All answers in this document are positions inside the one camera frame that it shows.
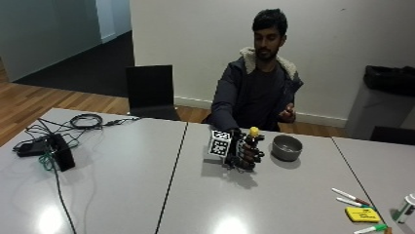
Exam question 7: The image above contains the dark chair back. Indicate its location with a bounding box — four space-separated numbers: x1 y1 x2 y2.
369 125 415 146

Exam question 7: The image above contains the grey waste bin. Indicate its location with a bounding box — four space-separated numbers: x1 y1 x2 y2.
343 80 415 141

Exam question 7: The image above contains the long black cable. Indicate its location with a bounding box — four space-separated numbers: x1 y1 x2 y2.
24 117 80 234

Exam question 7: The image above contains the grey metal bowl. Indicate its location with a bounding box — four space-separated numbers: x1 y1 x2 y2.
270 134 305 163

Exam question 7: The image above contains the black bin bag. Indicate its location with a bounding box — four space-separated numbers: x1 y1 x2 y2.
362 64 415 98

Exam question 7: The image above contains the white cube of black markers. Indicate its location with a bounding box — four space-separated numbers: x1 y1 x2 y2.
208 129 234 158

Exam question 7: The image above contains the black chair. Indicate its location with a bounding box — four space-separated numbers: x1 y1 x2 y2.
125 64 182 122

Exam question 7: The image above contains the coiled black cable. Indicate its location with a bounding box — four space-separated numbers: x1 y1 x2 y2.
68 113 142 131

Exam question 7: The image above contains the white bottle with green label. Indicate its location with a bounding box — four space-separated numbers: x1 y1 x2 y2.
394 193 415 224

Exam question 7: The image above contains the the person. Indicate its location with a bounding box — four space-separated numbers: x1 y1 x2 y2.
201 8 305 134

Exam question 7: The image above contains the yellow sticky note pad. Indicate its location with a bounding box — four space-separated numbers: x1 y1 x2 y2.
343 206 383 224

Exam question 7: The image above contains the white marker with green cap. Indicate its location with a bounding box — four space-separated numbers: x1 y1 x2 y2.
353 223 390 234
335 196 378 210

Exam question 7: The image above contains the flat black device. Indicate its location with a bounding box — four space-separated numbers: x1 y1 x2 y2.
12 137 52 158

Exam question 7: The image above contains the white marker with red cap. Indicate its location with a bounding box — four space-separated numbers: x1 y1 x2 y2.
331 187 374 207

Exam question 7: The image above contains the green cable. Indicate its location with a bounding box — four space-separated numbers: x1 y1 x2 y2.
37 151 59 173

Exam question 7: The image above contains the black box device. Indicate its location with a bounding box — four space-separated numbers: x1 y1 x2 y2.
45 133 79 173

